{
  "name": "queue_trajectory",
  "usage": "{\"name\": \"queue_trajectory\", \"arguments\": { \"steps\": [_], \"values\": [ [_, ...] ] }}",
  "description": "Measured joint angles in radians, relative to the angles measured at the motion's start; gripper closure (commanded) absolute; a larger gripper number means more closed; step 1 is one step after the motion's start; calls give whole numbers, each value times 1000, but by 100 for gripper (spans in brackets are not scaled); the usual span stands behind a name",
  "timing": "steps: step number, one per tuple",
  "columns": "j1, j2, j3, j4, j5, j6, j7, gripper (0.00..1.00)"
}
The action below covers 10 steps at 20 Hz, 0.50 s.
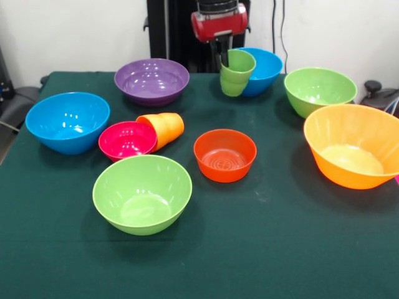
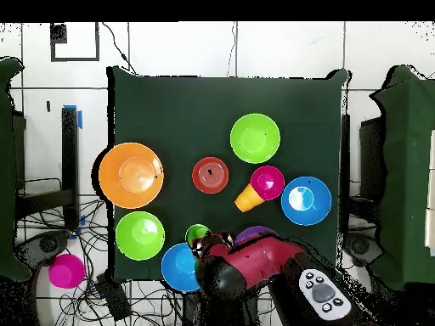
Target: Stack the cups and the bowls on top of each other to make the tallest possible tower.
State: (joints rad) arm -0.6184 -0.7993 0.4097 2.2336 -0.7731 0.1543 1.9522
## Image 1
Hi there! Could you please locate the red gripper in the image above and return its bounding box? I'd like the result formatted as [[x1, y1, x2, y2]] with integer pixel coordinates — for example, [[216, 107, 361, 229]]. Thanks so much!
[[190, 3, 249, 73]]

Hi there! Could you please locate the green plastic cup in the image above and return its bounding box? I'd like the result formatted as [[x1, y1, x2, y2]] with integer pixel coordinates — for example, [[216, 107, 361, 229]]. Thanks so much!
[[219, 49, 257, 97]]

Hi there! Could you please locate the blue plastic bowl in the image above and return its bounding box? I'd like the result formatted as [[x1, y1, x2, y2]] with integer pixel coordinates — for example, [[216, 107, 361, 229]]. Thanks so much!
[[25, 92, 110, 156], [236, 47, 284, 98]]

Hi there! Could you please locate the orange plastic cup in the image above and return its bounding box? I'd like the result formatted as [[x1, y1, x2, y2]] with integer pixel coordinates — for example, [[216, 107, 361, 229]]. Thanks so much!
[[135, 112, 185, 153]]

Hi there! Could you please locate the red-orange plastic bowl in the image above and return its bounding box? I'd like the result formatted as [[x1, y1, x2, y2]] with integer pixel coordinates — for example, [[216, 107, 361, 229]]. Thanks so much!
[[193, 128, 257, 183]]

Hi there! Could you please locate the pink plastic bowl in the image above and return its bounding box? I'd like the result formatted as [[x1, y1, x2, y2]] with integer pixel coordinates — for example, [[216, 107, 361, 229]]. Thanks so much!
[[98, 121, 158, 163]]

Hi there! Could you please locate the large orange plastic bowl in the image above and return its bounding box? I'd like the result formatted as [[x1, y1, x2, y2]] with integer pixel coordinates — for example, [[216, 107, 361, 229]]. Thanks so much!
[[304, 103, 399, 190]]

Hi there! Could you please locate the purple plastic bowl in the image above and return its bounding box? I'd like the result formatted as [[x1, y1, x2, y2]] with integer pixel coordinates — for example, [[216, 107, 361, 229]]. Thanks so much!
[[113, 58, 190, 108]]

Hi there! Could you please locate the green plastic bowl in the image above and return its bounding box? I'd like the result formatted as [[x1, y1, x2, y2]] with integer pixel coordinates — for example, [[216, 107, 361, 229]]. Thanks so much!
[[92, 154, 193, 236], [284, 67, 358, 119]]

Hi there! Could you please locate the dark grey chair base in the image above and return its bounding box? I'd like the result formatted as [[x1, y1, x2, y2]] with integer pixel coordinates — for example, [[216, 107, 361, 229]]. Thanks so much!
[[360, 80, 399, 118], [0, 85, 41, 131]]

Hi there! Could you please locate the dark green table cloth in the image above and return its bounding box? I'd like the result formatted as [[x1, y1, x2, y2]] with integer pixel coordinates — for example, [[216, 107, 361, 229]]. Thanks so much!
[[0, 71, 399, 299]]

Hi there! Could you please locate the black wall cable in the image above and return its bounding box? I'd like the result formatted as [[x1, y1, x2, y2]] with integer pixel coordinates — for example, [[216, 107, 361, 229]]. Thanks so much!
[[280, 0, 289, 75], [271, 0, 279, 54]]

